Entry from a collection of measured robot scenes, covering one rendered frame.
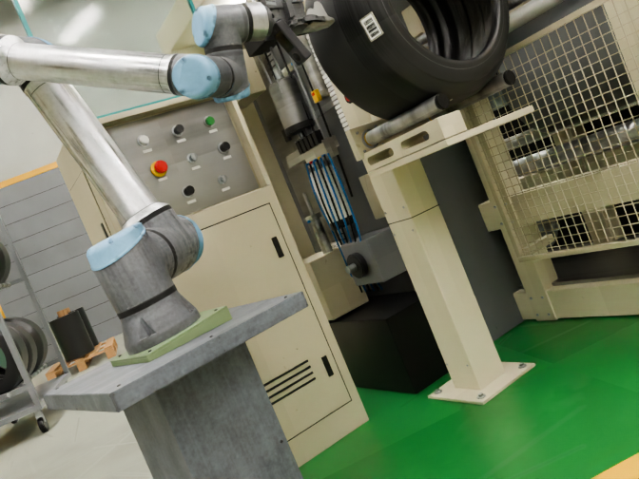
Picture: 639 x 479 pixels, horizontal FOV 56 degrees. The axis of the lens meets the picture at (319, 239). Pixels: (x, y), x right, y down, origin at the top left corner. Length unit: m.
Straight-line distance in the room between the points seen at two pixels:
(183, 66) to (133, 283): 0.50
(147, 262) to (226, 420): 0.41
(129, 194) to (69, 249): 9.41
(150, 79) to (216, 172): 0.74
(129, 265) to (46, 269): 9.69
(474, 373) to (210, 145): 1.16
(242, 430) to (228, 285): 0.63
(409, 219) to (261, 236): 0.50
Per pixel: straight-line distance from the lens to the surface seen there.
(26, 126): 11.42
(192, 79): 1.34
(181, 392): 1.41
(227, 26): 1.48
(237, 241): 2.01
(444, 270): 2.02
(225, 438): 1.47
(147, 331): 1.46
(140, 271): 1.45
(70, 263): 11.03
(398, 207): 1.99
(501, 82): 1.86
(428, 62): 1.65
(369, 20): 1.60
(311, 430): 2.12
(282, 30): 1.57
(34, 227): 11.17
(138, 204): 1.63
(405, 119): 1.73
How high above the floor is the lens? 0.78
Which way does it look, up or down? 3 degrees down
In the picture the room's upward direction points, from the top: 22 degrees counter-clockwise
